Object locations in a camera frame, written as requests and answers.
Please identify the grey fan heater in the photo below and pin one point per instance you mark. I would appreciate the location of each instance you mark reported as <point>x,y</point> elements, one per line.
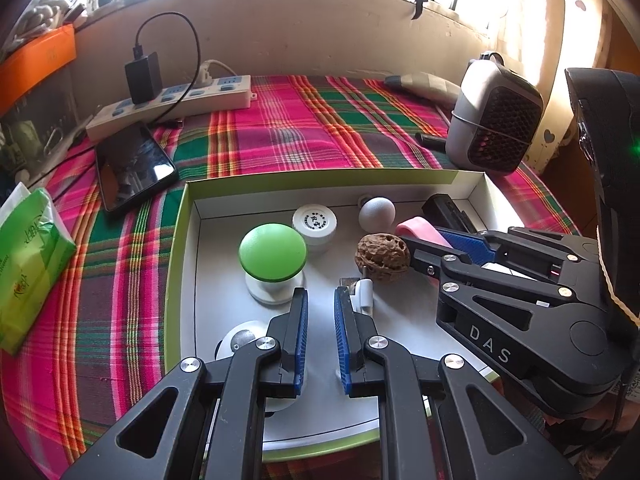
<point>492,115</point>

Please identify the clear glass tank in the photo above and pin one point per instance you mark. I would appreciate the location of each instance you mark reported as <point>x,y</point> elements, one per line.
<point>35,115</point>

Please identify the plaid blanket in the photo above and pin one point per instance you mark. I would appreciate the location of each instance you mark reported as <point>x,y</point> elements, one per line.
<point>125,285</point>

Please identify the white knob with grey centre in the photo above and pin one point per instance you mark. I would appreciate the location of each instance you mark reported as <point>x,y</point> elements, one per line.
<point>240,340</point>

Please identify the heart print curtain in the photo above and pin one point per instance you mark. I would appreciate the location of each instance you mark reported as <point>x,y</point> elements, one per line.
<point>550,35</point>

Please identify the white round jar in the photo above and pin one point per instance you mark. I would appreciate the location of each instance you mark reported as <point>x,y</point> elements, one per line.
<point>315,222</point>

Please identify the brown walnut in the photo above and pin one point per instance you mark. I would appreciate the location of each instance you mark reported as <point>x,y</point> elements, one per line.
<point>382,255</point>

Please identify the pink plastic clip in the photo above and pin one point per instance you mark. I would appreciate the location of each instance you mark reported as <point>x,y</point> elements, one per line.
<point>417,226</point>

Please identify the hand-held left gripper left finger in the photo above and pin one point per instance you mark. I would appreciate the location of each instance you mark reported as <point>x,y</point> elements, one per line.
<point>300,340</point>

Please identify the small black cylinder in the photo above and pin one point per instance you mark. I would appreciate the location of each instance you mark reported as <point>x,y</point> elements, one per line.
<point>430,139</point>

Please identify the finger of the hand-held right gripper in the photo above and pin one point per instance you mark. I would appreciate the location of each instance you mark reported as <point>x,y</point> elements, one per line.
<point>465,247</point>
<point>480,305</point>

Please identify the green and white cardboard box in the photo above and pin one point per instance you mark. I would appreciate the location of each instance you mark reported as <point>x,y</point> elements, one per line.
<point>320,280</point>

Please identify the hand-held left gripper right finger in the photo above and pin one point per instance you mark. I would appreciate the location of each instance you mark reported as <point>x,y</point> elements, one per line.
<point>342,340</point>

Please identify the black bike light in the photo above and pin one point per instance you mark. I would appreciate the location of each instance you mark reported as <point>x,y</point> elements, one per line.
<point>447,210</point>

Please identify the white power strip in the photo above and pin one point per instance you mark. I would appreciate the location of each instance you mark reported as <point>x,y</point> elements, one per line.
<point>200,100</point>

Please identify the green capped white knob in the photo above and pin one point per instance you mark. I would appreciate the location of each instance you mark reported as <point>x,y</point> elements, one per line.
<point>272,252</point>

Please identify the black charger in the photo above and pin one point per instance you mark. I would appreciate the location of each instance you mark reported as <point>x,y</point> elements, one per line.
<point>143,79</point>

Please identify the orange box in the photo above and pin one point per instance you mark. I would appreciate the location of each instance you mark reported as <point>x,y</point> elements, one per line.
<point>35,67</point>

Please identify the white plastic bags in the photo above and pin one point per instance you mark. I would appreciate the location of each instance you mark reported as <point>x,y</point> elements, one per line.
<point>35,5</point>

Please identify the green tissue pack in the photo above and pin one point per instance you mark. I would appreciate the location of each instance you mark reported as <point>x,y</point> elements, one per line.
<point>30,270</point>

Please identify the black smartphone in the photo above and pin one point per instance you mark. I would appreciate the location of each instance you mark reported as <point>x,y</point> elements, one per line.
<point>135,167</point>

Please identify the grey handheld device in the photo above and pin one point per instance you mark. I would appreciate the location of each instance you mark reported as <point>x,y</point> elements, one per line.
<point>425,86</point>

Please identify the grey ball knob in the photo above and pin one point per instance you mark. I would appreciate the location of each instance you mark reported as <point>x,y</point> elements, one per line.
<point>376,214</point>

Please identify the white plug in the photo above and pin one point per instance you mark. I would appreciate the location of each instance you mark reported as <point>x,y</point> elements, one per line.
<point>210,71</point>

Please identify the white plastic clip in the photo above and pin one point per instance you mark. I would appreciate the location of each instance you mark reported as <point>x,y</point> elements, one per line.
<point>362,295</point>

